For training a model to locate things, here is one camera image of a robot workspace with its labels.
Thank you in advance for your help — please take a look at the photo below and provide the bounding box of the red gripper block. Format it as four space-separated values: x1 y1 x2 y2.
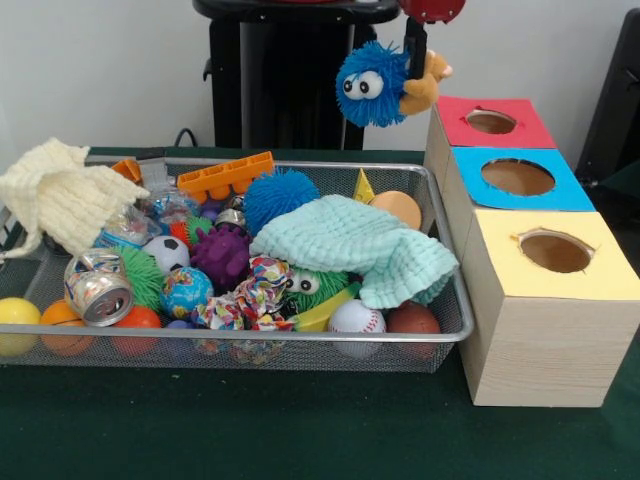
399 0 467 80

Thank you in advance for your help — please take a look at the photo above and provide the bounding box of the brown plush monkey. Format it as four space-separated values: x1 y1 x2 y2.
399 49 454 115

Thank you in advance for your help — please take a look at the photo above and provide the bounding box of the blue spiky ball with eyes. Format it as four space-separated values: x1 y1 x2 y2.
335 40 414 129

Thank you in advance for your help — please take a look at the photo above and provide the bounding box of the toy hamburger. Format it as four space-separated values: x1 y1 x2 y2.
369 190 424 231

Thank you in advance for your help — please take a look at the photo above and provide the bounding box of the mint green muslin cloth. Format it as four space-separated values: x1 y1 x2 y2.
249 194 460 310

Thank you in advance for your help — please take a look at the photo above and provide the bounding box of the cream muslin cloth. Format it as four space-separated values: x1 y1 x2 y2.
0 137 151 261

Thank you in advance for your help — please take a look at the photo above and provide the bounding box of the crushed silver drink can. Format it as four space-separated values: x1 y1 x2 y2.
63 248 136 328

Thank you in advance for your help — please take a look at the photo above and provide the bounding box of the wooden box with three holes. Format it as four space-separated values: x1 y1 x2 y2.
423 94 640 409

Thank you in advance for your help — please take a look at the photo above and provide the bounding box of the plain blue spiky ball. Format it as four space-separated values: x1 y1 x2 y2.
243 167 321 236

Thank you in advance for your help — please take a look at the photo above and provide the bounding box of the black flat monitor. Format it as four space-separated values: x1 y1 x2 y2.
574 7 640 176

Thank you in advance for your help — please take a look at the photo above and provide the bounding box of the dark green side table cloth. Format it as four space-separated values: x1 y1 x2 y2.
599 160 640 201

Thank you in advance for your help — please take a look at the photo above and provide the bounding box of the brown toy football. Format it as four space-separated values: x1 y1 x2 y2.
385 299 441 335

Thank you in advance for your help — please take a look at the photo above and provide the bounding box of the white toy baseball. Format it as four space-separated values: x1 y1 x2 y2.
328 298 387 334

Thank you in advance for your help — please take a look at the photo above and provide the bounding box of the purple spiky ball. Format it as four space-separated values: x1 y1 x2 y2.
190 223 252 292

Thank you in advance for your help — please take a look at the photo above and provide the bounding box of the multicolour patterned cloth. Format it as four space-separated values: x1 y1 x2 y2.
188 254 296 331

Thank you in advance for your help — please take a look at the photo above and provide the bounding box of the small toy soccer ball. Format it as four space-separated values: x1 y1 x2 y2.
143 234 192 275

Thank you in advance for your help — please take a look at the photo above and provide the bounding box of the blue globe ball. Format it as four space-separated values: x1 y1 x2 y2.
159 267 215 320

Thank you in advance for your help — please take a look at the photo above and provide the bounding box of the orange red smooth ball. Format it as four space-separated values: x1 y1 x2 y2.
112 305 164 356

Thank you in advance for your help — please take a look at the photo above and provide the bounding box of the orange toy basketball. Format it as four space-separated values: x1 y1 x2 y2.
39 299 97 357

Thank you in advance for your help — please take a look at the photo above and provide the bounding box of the yellow smooth ball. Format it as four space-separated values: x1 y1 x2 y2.
0 297 42 357

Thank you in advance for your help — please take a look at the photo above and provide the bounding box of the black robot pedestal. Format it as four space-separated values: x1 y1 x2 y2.
192 0 404 150

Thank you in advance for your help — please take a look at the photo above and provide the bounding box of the wire mesh bin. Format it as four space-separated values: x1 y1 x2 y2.
0 155 475 374

